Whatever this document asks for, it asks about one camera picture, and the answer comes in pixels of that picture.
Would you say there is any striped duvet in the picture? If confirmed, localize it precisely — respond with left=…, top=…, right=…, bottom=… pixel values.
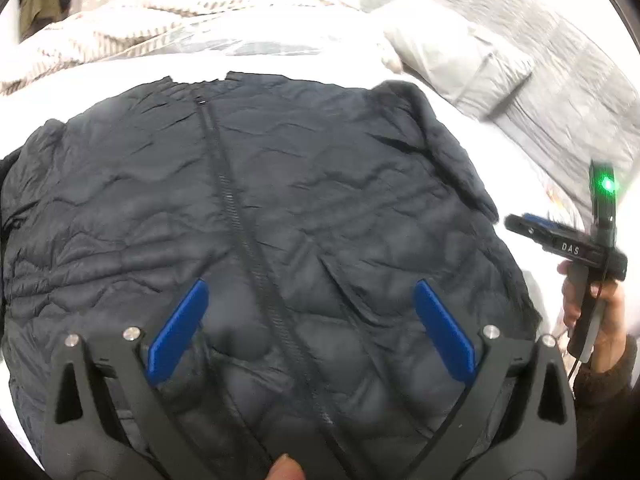
left=0, top=0, right=368, bottom=97

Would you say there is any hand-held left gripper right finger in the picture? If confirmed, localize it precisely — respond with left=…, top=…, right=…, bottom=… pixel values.
left=400, top=280, right=580, bottom=480

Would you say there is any black quilted jacket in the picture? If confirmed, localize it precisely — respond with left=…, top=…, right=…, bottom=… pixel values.
left=0, top=72, right=546, bottom=480

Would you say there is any person's right hand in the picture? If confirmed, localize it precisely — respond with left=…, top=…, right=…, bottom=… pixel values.
left=559, top=262, right=629, bottom=375

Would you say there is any person's right forearm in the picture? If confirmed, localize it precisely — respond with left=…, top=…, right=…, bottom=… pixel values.
left=571, top=335, right=640, bottom=443

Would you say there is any hanging olive garment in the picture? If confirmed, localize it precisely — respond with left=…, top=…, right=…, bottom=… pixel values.
left=19, top=0, right=67, bottom=42

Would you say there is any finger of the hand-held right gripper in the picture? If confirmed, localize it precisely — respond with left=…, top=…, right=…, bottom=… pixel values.
left=504, top=212, right=563, bottom=253

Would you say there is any person's left hand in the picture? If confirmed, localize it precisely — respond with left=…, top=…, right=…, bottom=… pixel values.
left=265, top=453, right=307, bottom=480

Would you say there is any grey velvet pillow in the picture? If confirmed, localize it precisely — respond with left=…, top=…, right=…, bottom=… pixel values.
left=382, top=0, right=498, bottom=93

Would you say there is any grey pillow with white piping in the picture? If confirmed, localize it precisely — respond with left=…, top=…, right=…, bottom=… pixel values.
left=450, top=27, right=537, bottom=122

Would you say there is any grey quilted headboard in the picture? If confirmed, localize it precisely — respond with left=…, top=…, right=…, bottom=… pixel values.
left=357, top=0, right=640, bottom=223

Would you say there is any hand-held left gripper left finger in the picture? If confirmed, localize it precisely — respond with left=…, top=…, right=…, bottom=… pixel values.
left=42, top=279, right=236, bottom=480

